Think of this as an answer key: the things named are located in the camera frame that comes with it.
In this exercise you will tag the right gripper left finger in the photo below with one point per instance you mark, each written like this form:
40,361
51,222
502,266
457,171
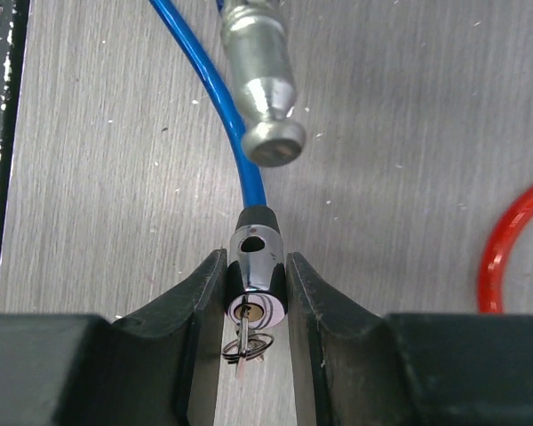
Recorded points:
158,365

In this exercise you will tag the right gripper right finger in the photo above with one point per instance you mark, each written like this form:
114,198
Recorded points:
352,367

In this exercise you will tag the blue lock keys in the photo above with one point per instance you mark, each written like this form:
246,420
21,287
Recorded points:
248,345

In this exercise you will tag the red cable lock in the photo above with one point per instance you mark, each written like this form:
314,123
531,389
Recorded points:
496,253

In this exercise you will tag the blue cable lock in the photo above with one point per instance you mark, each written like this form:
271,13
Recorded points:
255,112

